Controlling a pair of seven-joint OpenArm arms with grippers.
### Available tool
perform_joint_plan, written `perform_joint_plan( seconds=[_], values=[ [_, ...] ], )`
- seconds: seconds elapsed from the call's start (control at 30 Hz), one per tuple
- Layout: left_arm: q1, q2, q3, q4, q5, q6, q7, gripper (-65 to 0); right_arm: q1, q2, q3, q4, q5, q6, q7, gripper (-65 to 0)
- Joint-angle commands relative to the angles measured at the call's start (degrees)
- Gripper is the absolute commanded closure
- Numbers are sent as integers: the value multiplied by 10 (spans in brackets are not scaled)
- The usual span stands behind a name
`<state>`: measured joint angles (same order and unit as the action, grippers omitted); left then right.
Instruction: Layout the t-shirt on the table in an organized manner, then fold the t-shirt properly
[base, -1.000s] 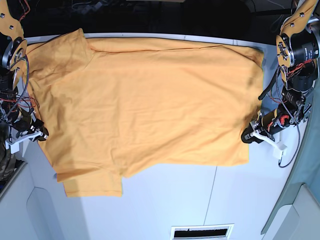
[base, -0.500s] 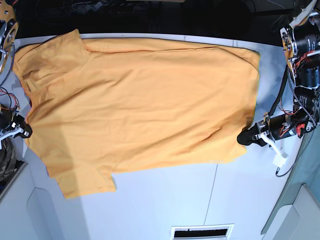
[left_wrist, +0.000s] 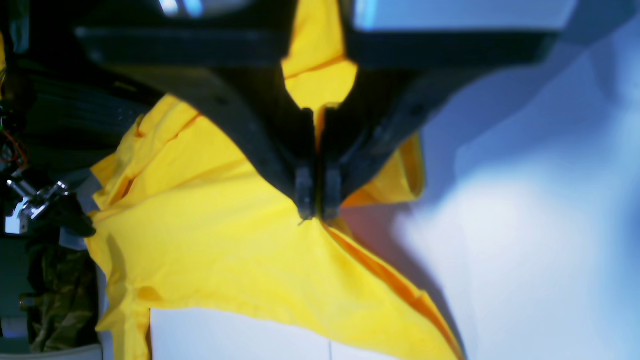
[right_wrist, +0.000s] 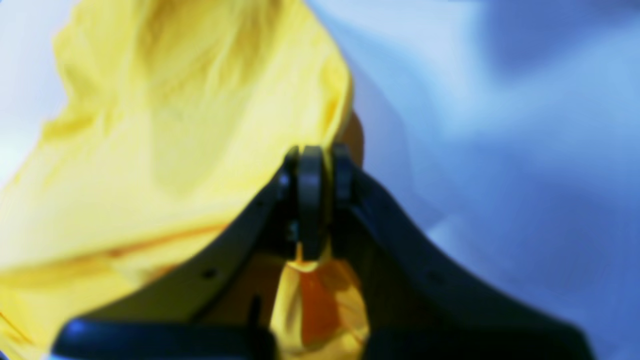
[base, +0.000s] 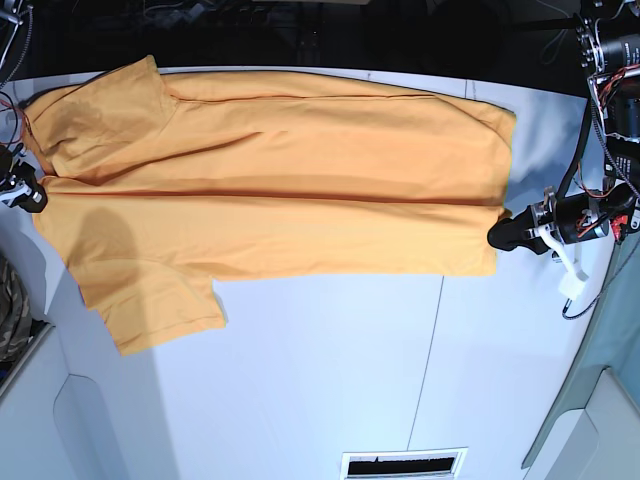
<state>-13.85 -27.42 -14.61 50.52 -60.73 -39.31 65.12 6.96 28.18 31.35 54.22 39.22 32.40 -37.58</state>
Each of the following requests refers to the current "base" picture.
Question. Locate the camouflage cloth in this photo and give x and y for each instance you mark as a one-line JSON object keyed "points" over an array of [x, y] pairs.
{"points": [[16, 317]]}

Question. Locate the white slotted vent plate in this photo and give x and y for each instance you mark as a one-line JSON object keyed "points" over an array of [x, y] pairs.
{"points": [[411, 465]]}

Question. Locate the white right corner panel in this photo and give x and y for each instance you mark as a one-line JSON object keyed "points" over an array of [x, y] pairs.
{"points": [[598, 442]]}

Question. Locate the white corner panel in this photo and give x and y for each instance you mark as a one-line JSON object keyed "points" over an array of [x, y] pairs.
{"points": [[83, 414], [598, 442]]}

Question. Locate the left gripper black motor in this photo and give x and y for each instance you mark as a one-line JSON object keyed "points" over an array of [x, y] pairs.
{"points": [[555, 222]]}

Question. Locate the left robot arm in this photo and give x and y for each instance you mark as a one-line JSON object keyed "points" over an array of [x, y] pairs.
{"points": [[608, 37]]}

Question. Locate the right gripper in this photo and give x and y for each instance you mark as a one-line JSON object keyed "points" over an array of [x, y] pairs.
{"points": [[19, 187]]}

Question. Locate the orange yellow t-shirt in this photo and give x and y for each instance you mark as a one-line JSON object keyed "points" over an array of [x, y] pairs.
{"points": [[159, 185]]}

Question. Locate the white left corner panel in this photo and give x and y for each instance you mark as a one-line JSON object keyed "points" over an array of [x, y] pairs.
{"points": [[83, 414]]}

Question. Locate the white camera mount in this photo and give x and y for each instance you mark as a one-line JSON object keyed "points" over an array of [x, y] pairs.
{"points": [[572, 285]]}

